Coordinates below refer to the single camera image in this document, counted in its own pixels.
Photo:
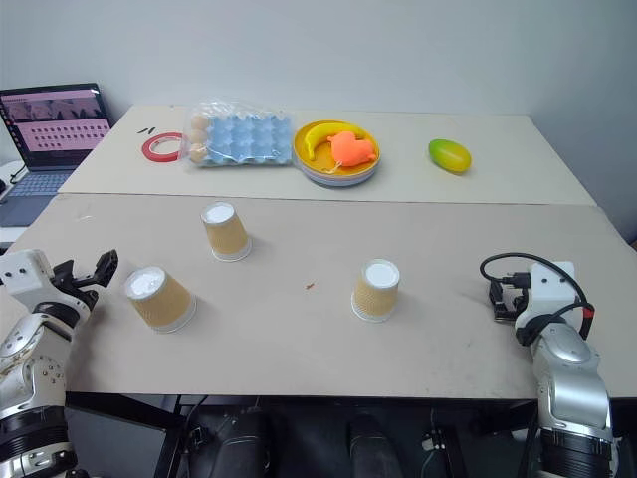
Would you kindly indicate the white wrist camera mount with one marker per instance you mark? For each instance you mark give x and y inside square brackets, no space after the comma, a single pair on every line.
[550,291]
[24,275]

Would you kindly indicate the red tape roll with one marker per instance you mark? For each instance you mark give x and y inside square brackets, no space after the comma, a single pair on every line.
[149,149]

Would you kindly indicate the beige egg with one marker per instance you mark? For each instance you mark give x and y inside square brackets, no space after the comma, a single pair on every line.
[197,152]
[199,123]
[199,137]

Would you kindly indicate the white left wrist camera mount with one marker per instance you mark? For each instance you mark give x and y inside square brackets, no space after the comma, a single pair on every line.
[24,275]

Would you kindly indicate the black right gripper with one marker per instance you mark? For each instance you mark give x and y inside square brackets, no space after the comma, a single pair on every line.
[517,299]

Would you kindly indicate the dark rounded shape under table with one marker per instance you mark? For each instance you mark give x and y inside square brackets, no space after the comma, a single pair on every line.
[246,443]
[373,443]

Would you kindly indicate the brown ribbed paper cup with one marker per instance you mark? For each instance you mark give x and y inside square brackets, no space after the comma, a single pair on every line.
[226,234]
[376,299]
[159,301]

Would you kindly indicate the pale plate under yellow plate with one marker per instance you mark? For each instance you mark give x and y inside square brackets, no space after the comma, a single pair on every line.
[338,181]

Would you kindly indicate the yellow toy banana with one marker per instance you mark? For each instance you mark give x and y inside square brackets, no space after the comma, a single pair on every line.
[318,135]

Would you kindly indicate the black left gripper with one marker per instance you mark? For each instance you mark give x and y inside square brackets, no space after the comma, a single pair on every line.
[79,291]

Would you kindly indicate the green yellow toy mango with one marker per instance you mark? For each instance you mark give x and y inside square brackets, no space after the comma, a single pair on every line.
[449,156]

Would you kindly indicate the grey open laptop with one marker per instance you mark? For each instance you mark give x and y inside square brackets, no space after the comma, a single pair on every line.
[50,129]

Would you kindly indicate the orange soft toy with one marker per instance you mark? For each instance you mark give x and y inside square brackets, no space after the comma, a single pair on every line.
[353,148]

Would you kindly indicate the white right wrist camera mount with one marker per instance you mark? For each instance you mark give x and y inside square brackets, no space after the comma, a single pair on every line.
[550,291]

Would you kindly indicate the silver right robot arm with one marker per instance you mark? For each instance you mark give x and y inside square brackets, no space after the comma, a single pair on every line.
[572,378]

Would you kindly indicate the blue egg tray in bag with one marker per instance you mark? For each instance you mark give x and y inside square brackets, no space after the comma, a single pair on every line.
[219,109]

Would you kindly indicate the white object beside laptop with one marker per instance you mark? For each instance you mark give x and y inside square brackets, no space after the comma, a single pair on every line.
[11,171]

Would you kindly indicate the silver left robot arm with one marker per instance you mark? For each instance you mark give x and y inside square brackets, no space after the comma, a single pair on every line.
[30,378]

